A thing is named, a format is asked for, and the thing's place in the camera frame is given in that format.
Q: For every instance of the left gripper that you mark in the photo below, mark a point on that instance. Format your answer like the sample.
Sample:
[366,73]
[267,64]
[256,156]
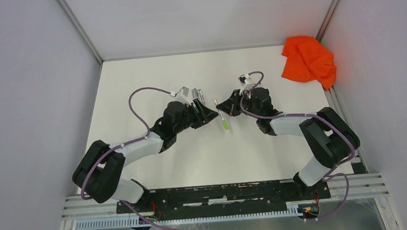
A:
[204,115]

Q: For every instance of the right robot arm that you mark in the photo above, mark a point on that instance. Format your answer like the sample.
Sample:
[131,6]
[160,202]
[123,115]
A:
[331,141]

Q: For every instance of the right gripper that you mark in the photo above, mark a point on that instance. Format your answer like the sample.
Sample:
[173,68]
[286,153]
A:
[230,106]

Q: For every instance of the aluminium frame rail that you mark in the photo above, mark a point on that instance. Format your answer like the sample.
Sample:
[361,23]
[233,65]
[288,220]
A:
[358,186]

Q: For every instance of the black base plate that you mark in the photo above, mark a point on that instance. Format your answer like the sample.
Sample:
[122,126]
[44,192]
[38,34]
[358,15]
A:
[227,209]

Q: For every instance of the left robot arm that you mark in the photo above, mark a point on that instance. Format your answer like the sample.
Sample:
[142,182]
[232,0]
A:
[99,172]

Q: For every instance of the marker with green cap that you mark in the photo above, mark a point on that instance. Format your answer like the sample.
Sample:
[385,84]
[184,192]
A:
[194,94]

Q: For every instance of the orange cloth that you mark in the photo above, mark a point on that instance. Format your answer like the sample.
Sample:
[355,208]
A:
[308,60]

